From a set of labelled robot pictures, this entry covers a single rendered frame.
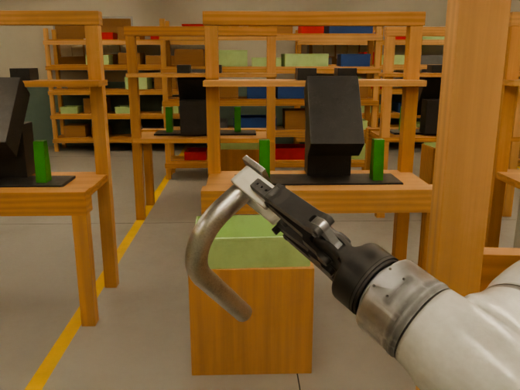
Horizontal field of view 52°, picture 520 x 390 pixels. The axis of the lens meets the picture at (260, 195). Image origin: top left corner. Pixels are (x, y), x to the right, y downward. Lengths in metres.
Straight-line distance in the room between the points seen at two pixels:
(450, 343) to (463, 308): 0.04
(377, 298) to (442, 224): 0.58
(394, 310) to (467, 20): 0.66
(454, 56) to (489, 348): 0.66
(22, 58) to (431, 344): 11.09
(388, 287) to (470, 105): 0.59
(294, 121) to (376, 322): 7.17
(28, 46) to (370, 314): 10.98
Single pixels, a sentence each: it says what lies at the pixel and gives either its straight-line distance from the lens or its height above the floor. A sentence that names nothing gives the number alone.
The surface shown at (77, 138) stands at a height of 0.24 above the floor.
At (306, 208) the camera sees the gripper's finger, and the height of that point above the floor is 1.52.
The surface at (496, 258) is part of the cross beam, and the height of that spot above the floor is 1.27.
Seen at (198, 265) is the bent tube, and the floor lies 1.42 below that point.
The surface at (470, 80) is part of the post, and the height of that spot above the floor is 1.64.
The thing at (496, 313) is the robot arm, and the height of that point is 1.46.
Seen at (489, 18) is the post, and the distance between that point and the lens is 1.08.
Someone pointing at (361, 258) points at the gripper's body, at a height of 1.48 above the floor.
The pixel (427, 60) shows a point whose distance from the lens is 10.54.
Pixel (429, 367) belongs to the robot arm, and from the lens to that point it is 0.52.
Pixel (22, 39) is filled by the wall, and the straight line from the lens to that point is 11.40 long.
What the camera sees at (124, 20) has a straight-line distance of 10.84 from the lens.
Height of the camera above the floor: 1.68
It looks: 14 degrees down
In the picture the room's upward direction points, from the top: straight up
